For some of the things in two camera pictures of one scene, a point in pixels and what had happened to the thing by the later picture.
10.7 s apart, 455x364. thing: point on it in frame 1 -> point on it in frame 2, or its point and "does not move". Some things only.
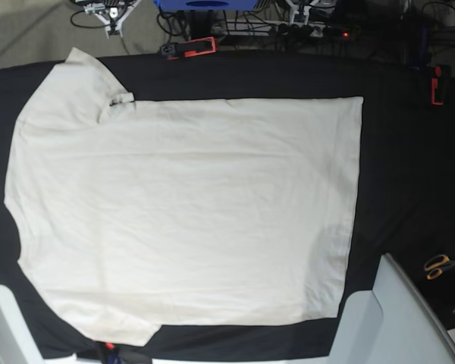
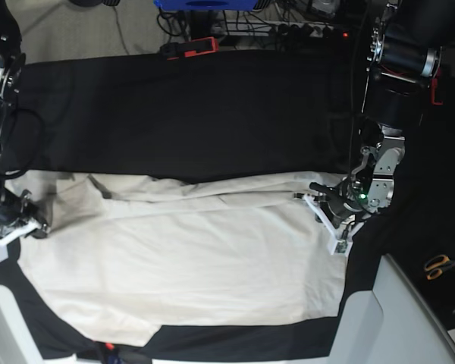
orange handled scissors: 438,264 does not move
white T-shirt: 134,215 does not move
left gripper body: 113,17 -> 9,208
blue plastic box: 202,5 does not move
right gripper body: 296,9 -> 371,186
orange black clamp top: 177,50 does not move
